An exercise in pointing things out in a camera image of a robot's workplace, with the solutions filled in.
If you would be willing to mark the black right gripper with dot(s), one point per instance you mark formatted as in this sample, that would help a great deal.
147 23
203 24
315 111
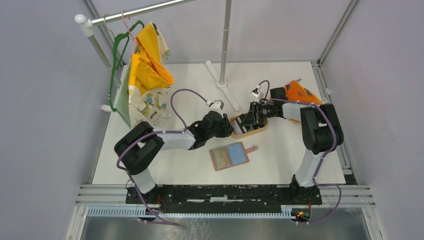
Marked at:
250 119

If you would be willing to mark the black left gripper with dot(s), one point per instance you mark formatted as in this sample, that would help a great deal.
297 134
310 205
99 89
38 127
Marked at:
226 129

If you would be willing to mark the yellow striped card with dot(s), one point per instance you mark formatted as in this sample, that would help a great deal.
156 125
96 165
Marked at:
221 157

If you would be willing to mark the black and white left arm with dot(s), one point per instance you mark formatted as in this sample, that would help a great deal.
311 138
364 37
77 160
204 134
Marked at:
138 148

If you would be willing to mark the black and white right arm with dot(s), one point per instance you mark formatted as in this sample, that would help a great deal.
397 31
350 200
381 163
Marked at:
320 128

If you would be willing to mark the tan oval card tray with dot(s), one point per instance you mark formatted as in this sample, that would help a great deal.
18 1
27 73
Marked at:
261 127

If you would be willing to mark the white rack base foot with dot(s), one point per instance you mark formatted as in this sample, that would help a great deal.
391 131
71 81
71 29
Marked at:
223 87

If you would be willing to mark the orange cloth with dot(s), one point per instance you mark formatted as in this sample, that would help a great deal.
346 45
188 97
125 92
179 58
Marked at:
295 92

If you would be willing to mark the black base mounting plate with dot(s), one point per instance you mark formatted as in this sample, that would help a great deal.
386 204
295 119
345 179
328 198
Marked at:
230 199

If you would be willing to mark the yellow patterned garment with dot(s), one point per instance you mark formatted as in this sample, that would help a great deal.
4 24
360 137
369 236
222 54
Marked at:
148 80

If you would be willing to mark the white left rack foot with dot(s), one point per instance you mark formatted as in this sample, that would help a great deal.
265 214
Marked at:
106 108

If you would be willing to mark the green clothes hanger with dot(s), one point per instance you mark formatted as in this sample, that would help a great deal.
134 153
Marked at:
117 59

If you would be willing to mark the pink clothes hanger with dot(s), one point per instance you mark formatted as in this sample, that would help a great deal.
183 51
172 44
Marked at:
127 24

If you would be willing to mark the metal clothes rack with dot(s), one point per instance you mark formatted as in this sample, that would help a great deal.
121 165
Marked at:
189 31

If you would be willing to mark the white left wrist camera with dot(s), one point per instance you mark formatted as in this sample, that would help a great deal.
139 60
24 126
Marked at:
216 106

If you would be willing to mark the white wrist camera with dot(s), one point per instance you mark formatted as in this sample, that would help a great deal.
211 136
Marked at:
256 92
216 106

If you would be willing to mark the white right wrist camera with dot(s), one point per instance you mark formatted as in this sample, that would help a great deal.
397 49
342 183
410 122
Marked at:
256 92

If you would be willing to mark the aluminium frame rail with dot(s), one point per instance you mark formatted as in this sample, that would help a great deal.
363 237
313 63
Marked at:
119 200

